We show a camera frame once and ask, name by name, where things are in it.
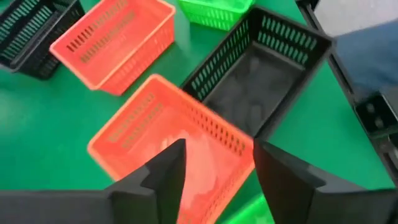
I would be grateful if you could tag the green plastic basket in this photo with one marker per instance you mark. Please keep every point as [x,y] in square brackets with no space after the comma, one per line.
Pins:
[214,17]
[248,211]

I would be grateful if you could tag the person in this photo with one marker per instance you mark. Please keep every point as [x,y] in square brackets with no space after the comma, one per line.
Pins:
[367,59]

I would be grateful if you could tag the red plastic basket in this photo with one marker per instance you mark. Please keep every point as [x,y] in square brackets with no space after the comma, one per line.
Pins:
[118,53]
[174,124]

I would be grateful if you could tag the black plastic basket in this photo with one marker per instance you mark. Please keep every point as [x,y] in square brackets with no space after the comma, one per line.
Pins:
[31,67]
[255,90]

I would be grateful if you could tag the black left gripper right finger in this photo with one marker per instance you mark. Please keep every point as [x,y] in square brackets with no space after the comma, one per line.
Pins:
[289,186]

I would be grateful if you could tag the black table frame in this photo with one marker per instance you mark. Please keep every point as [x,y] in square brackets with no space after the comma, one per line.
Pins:
[373,118]

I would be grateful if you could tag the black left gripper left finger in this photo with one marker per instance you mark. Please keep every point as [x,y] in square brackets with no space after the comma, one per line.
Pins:
[161,186]

